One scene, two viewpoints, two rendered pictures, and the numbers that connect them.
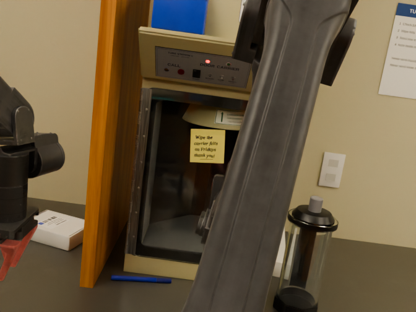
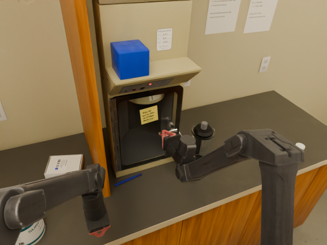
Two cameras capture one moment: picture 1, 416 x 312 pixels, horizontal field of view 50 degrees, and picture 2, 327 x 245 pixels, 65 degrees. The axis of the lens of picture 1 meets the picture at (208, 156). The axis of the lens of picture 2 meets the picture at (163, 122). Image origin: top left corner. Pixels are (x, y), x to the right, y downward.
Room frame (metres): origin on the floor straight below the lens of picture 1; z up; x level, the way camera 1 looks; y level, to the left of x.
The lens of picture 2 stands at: (0.14, 0.32, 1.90)
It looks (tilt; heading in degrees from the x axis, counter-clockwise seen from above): 37 degrees down; 335
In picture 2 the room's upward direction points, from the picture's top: 3 degrees clockwise
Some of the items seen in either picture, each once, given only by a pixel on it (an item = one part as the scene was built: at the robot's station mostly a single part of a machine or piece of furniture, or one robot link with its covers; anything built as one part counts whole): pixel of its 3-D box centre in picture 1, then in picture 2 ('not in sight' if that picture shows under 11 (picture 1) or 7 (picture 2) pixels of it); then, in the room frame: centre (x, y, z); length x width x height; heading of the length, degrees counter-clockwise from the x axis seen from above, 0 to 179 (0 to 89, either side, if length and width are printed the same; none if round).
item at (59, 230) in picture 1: (57, 229); (64, 166); (1.11, 0.38, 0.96); 0.16 x 0.12 x 0.04; 74
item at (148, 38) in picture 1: (218, 64); (154, 80); (0.92, 0.00, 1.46); 0.32 x 0.11 x 0.10; 91
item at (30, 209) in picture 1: (7, 204); (95, 209); (0.64, 0.30, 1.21); 0.10 x 0.07 x 0.07; 1
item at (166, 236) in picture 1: (202, 182); (148, 131); (0.97, 0.00, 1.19); 0.30 x 0.01 x 0.40; 91
